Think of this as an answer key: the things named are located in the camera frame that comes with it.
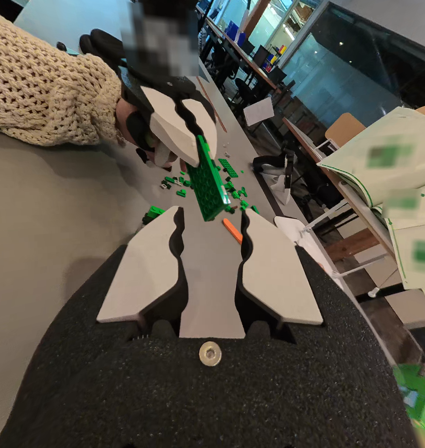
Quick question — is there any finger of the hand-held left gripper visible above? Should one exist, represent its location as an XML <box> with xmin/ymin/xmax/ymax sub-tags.
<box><xmin>141</xmin><ymin>86</ymin><xmax>200</xmax><ymax>167</ymax></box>
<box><xmin>182</xmin><ymin>98</ymin><xmax>219</xmax><ymax>160</ymax></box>

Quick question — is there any brown wooden stick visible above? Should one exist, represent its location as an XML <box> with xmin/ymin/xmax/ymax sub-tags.
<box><xmin>197</xmin><ymin>75</ymin><xmax>228</xmax><ymax>133</ymax></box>

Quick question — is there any green lego tiled panel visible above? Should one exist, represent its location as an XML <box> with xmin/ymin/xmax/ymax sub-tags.
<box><xmin>185</xmin><ymin>135</ymin><xmax>233</xmax><ymax>222</ymax></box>

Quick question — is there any pile of small green bricks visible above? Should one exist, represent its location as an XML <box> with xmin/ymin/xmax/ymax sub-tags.
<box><xmin>159</xmin><ymin>157</ymin><xmax>260</xmax><ymax>215</ymax></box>

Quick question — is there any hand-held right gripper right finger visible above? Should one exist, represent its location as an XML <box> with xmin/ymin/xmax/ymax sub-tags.
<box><xmin>234</xmin><ymin>208</ymin><xmax>324</xmax><ymax>331</ymax></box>

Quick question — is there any tan wooden chair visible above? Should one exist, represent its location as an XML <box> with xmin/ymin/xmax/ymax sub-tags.
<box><xmin>324</xmin><ymin>112</ymin><xmax>367</xmax><ymax>149</ymax></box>

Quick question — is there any person's left hand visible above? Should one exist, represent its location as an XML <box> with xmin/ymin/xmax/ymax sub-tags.
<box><xmin>114</xmin><ymin>99</ymin><xmax>138</xmax><ymax>149</ymax></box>

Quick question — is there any lego instruction booklet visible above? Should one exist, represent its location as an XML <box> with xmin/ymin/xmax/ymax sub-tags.
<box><xmin>317</xmin><ymin>106</ymin><xmax>425</xmax><ymax>306</ymax></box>

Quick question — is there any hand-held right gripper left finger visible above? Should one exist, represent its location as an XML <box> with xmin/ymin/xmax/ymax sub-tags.
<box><xmin>96</xmin><ymin>206</ymin><xmax>189</xmax><ymax>326</ymax></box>

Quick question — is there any orange brick separator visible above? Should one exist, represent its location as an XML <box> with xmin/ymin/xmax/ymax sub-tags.
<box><xmin>223</xmin><ymin>218</ymin><xmax>244</xmax><ymax>245</ymax></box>

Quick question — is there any long office desk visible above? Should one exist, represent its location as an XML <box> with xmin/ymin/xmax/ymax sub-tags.
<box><xmin>198</xmin><ymin>7</ymin><xmax>286</xmax><ymax>95</ymax></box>

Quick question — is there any black office chair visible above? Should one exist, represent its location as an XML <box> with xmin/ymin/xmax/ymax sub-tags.
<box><xmin>233</xmin><ymin>66</ymin><xmax>288</xmax><ymax>118</ymax></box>
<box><xmin>56</xmin><ymin>29</ymin><xmax>126</xmax><ymax>67</ymax></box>

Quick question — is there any long green lego plate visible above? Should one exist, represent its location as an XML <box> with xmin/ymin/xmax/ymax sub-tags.
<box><xmin>218</xmin><ymin>158</ymin><xmax>239</xmax><ymax>177</ymax></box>

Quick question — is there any white table mat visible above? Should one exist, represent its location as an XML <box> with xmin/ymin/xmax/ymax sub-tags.
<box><xmin>273</xmin><ymin>215</ymin><xmax>343</xmax><ymax>286</ymax></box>

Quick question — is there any neighbouring wooden desk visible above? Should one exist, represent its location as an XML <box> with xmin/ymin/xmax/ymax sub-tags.
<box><xmin>282</xmin><ymin>115</ymin><xmax>409</xmax><ymax>266</ymax></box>

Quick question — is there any black and white object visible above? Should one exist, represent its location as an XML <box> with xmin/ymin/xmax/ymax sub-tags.
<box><xmin>252</xmin><ymin>147</ymin><xmax>297</xmax><ymax>206</ymax></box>

